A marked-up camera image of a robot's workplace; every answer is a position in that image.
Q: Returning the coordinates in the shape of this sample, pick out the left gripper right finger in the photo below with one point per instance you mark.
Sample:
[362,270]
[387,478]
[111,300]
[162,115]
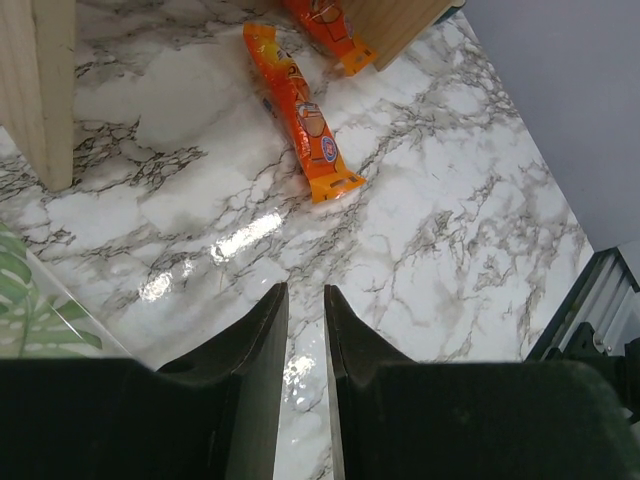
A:
[395,418]

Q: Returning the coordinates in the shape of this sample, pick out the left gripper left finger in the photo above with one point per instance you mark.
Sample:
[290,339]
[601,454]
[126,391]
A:
[212,413]

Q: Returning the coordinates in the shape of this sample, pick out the orange razor pouch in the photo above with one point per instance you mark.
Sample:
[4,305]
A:
[328,24]
[290,101]

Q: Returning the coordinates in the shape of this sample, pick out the wooden two-tier shelf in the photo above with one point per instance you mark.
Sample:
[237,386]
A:
[38,59]

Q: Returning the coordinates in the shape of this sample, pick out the leaf-patterned serving tray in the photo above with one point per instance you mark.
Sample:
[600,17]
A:
[40,318]

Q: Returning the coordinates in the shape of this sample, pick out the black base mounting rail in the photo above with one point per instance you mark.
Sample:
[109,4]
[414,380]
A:
[565,339]

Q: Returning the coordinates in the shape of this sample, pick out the aluminium frame rail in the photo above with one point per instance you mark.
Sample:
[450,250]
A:
[611,305]

